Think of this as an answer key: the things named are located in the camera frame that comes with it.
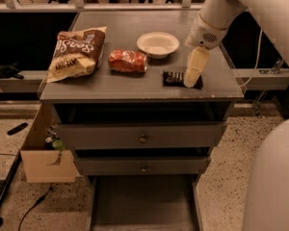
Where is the dark chocolate rxbar wrapper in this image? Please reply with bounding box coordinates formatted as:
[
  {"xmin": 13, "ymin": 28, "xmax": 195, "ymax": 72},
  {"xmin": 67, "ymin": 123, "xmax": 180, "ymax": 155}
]
[{"xmin": 163, "ymin": 71, "xmax": 203, "ymax": 90}]

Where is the cardboard box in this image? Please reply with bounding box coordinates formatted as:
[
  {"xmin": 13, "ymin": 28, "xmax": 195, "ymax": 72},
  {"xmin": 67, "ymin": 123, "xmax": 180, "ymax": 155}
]
[{"xmin": 20, "ymin": 105, "xmax": 78, "ymax": 183}]

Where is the black marker on floor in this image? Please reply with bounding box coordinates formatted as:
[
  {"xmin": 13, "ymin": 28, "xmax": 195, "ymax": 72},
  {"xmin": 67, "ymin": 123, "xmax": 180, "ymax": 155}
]
[{"xmin": 7, "ymin": 122, "xmax": 28, "ymax": 136}]

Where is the white paper bowl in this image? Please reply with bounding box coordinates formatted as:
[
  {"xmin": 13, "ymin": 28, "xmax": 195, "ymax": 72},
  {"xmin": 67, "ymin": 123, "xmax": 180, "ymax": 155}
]
[{"xmin": 137, "ymin": 32, "xmax": 179, "ymax": 59}]

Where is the grey drawer cabinet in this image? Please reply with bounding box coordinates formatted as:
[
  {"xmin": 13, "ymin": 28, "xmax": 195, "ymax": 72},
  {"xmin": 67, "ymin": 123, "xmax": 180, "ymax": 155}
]
[{"xmin": 37, "ymin": 9, "xmax": 245, "ymax": 231}]

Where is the grey middle drawer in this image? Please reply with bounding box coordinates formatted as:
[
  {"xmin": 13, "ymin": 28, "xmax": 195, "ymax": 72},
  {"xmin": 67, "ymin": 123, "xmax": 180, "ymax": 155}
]
[{"xmin": 74, "ymin": 157, "xmax": 211, "ymax": 176}]

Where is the crushed red soda can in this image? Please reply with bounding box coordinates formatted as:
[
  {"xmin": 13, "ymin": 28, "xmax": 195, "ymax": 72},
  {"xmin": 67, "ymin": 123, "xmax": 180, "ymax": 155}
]
[{"xmin": 108, "ymin": 50, "xmax": 147, "ymax": 73}]

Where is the brown white chip bag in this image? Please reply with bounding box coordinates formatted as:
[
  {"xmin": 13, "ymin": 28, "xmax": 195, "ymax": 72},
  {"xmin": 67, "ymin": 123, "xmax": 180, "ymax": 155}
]
[{"xmin": 46, "ymin": 27, "xmax": 107, "ymax": 83}]

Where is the black floor cable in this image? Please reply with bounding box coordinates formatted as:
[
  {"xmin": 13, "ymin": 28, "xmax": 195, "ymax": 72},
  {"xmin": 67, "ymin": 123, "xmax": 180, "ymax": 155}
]
[{"xmin": 16, "ymin": 183, "xmax": 53, "ymax": 231}]

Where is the black cloth item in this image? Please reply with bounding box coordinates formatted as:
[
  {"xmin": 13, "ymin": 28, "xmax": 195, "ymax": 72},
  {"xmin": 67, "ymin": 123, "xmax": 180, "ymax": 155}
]
[{"xmin": 0, "ymin": 64, "xmax": 24, "ymax": 79}]

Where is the grey top drawer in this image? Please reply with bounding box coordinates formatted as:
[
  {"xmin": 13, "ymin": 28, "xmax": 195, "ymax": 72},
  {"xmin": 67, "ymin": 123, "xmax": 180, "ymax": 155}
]
[{"xmin": 56, "ymin": 122, "xmax": 226, "ymax": 149}]

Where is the grey open bottom drawer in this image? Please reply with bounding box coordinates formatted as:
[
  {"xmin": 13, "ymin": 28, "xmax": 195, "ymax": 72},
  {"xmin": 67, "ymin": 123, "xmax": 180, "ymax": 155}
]
[{"xmin": 86, "ymin": 175, "xmax": 203, "ymax": 231}]

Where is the green bottle in box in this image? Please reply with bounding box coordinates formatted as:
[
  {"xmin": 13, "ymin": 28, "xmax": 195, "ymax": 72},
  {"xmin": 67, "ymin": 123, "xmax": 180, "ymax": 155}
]
[{"xmin": 45, "ymin": 126, "xmax": 65, "ymax": 150}]

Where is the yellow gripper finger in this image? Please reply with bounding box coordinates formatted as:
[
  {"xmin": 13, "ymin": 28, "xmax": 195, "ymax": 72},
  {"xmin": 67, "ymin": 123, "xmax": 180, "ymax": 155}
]
[{"xmin": 183, "ymin": 46, "xmax": 210, "ymax": 88}]

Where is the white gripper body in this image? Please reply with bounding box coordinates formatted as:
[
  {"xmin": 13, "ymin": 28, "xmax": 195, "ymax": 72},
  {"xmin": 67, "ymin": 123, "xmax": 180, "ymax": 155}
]
[{"xmin": 185, "ymin": 14, "xmax": 228, "ymax": 50}]

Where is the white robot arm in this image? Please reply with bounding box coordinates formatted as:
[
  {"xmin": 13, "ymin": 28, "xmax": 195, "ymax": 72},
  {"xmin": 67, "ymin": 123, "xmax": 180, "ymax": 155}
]
[{"xmin": 184, "ymin": 0, "xmax": 289, "ymax": 231}]

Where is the white cable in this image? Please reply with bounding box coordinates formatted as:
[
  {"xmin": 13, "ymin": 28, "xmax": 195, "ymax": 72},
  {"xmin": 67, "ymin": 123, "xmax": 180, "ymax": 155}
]
[{"xmin": 238, "ymin": 29, "xmax": 264, "ymax": 89}]

